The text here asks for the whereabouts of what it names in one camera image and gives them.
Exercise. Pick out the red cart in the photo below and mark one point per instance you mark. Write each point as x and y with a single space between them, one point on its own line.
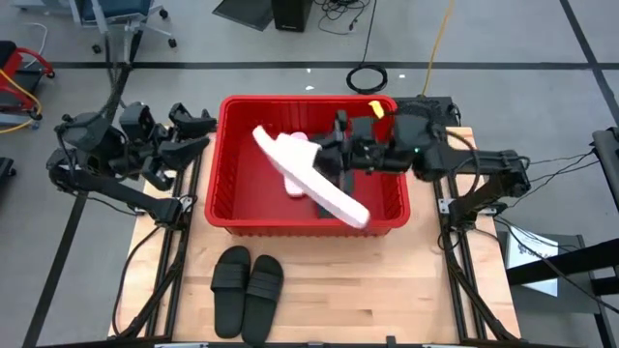
17 72

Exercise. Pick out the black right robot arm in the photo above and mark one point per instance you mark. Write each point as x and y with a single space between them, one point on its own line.
474 159

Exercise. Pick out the white paper sheet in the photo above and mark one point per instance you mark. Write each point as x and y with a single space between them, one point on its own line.
529 256

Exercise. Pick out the black side stand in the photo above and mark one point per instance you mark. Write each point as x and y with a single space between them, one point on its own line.
570 263

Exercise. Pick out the office chair with castors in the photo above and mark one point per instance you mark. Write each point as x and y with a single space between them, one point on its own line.
123 19

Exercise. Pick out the black slide sandal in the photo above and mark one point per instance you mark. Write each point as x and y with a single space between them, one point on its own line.
262 299
231 290

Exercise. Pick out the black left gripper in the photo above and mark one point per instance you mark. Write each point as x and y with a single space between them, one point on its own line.
140 125

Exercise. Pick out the black computer tower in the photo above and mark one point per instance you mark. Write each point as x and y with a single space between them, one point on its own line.
291 14

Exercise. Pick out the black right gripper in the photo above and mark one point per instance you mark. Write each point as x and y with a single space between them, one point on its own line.
370 145

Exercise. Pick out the black equipment box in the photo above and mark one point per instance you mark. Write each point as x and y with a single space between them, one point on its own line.
442 108

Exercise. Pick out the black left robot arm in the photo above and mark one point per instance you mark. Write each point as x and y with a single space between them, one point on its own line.
97 186

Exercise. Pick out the dark floor mat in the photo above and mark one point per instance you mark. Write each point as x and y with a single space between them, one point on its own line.
244 12

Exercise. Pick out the red plastic ribbed bin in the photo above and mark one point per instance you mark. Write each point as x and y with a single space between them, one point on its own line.
242 193

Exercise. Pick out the pink foam slide sandal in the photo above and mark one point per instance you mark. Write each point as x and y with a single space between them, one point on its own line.
309 174
293 188

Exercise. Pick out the black table frame rail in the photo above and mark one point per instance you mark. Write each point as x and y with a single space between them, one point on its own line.
464 270
179 251

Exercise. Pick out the yellow tag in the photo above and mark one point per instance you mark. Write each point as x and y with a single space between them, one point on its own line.
376 109

